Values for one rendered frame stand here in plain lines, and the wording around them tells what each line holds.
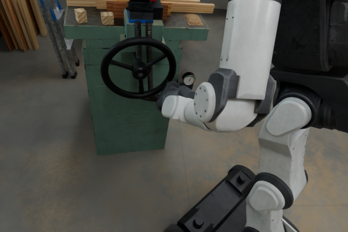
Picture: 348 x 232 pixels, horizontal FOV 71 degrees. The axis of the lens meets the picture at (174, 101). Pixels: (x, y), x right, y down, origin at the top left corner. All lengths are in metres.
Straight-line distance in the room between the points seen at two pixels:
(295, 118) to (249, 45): 0.34
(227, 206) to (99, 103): 0.84
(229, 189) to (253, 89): 1.04
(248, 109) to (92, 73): 0.84
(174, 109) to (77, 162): 1.11
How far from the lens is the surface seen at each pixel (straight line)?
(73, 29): 1.06
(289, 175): 0.90
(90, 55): 1.12
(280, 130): 0.76
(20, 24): 2.56
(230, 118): 0.47
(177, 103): 0.64
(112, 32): 1.06
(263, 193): 0.94
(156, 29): 0.96
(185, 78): 1.17
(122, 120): 1.40
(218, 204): 1.37
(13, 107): 2.09
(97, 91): 1.24
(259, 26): 0.43
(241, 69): 0.43
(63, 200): 1.56
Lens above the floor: 1.39
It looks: 43 degrees down
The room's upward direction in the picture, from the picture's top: 11 degrees clockwise
